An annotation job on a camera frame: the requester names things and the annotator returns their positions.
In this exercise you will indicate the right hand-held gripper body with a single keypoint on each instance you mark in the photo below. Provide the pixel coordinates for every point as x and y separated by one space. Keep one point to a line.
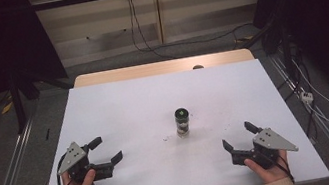
273 141

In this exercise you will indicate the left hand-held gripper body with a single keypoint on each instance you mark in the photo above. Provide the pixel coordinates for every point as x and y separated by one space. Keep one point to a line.
73 156

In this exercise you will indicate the glass spice jar green lid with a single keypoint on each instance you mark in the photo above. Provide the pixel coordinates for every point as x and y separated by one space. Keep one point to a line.
183 124

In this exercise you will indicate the person's right hand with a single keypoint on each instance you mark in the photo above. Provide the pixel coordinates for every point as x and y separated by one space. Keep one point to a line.
272 174

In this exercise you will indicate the scattered dark spice crumbs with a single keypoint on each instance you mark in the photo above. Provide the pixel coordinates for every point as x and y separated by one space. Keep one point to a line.
166 138

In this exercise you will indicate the white power strip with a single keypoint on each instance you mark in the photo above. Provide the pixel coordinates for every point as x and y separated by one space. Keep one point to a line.
307 97

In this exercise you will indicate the black metal stand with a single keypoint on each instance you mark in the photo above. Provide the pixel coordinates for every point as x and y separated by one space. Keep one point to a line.
18 106

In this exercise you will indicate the dark round table grommet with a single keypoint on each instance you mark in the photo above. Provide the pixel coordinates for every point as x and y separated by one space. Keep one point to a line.
198 67

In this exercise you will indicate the yellow floor tape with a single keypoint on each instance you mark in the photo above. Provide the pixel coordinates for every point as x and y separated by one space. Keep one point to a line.
7 108

